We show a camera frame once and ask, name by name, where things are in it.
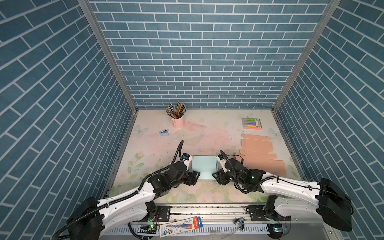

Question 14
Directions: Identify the light blue paper box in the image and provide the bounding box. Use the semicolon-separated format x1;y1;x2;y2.
192;156;218;181

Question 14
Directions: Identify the pink paper box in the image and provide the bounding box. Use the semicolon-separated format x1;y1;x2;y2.
240;134;287;177

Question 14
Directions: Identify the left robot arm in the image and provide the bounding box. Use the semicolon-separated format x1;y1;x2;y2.
52;162;200;240

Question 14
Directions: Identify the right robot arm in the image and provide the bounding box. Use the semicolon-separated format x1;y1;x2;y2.
212;153;354;232

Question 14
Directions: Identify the small metal clip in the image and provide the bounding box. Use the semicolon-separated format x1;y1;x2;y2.
234;218;245;231

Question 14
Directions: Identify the red blue white package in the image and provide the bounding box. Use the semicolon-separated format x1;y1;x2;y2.
160;217;203;238

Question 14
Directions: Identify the pink pencil bucket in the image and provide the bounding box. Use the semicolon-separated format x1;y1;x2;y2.
171;117;185;130

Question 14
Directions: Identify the pack of coloured markers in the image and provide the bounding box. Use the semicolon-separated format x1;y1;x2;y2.
242;118;263;130

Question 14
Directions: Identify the bundle of coloured pencils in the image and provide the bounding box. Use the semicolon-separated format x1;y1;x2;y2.
166;102;187;119

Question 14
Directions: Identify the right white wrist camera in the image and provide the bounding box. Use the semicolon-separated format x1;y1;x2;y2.
217;154;228;173

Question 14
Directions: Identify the left black corrugated cable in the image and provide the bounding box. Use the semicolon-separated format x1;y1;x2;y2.
51;140;185;240

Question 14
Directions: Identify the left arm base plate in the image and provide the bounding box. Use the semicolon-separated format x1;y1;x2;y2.
135;205;171;223

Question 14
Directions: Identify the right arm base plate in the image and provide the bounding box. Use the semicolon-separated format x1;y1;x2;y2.
246;205;291;222

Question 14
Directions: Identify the aluminium mounting rail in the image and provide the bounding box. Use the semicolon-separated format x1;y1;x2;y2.
99;204;343;240

